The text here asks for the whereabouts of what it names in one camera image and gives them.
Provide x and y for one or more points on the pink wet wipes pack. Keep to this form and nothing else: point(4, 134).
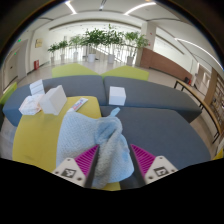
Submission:
point(30, 105)

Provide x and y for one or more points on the blue-grey sofa module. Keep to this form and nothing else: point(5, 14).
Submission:
point(160, 133)
point(153, 93)
point(83, 85)

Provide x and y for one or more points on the green sofa module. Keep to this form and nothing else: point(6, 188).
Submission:
point(71, 70)
point(130, 72)
point(8, 95)

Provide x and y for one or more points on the brown wooden counter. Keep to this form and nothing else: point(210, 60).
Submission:
point(163, 63)

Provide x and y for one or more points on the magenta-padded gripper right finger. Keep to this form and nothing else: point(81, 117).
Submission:
point(160, 168)

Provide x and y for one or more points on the stack of white tissue packs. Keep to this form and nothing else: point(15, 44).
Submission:
point(36, 87)

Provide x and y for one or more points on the white and red tube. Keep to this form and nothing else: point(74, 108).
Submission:
point(78, 104)

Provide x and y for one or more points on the white tissue box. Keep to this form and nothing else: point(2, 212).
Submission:
point(53, 100)

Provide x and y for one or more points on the wooden bench with black legs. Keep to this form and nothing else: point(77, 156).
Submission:
point(200, 100)

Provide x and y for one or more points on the wooden lattice partition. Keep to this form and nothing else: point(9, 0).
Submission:
point(216, 90)

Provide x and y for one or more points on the row of potted plants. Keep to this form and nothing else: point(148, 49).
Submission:
point(96, 36)

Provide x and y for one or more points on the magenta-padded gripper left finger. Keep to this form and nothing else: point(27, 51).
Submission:
point(68, 170)

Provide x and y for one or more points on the small white cube box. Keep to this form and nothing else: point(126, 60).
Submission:
point(117, 96)

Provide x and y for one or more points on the light blue towel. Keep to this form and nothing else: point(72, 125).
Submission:
point(80, 133)

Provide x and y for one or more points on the red cabinet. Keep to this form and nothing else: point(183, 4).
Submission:
point(36, 65)

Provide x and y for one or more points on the framed wall picture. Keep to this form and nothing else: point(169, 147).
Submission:
point(39, 42)

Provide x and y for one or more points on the ceiling light strips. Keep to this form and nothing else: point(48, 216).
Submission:
point(140, 6)

